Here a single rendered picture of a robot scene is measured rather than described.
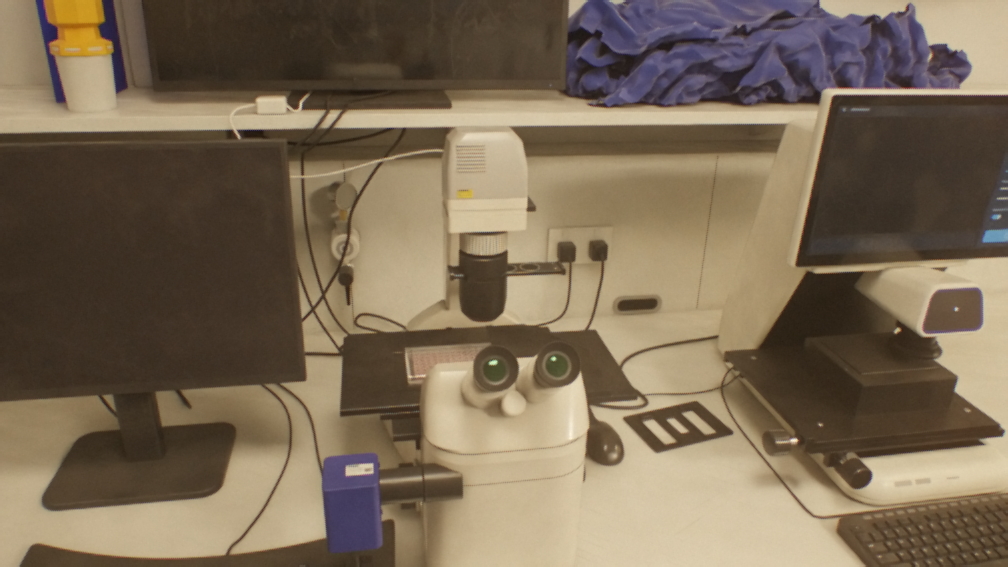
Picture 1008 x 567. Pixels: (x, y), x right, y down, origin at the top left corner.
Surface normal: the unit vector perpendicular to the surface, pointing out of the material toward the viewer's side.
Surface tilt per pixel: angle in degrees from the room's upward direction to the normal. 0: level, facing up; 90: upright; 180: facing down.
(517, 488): 90
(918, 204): 93
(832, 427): 0
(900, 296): 82
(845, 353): 0
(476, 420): 50
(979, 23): 90
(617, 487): 0
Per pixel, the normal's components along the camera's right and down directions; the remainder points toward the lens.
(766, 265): -0.98, 0.05
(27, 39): 0.18, 0.39
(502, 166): 0.18, 0.11
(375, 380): 0.02, -0.92
